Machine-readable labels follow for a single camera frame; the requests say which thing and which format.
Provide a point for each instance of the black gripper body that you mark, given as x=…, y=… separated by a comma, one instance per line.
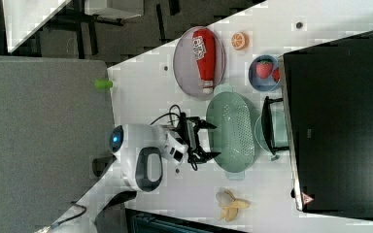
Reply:
x=187, y=128

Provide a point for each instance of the green marker cap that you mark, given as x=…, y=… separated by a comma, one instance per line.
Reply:
x=103, y=84

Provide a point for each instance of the blue bowl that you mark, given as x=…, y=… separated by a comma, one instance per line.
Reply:
x=263, y=85

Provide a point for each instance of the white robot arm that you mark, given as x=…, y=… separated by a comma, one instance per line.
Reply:
x=139, y=151

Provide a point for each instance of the peeled banana toy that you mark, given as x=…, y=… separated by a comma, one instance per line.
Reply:
x=230, y=205

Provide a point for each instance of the red strawberry toy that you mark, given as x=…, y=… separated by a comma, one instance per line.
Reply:
x=276, y=75
x=264, y=68

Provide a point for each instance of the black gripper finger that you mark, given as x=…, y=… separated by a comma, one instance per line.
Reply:
x=203, y=124
x=209, y=155

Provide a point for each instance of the orange slice toy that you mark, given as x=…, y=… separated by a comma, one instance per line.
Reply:
x=240, y=40

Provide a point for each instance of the black steel toaster oven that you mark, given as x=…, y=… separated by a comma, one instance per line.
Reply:
x=327, y=94

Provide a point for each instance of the red ketchup bottle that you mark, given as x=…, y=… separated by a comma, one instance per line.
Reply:
x=204, y=50

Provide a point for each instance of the mint green plastic strainer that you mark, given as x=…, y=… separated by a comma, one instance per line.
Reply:
x=234, y=116

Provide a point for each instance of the grey round plate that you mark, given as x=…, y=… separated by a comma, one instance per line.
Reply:
x=185, y=67

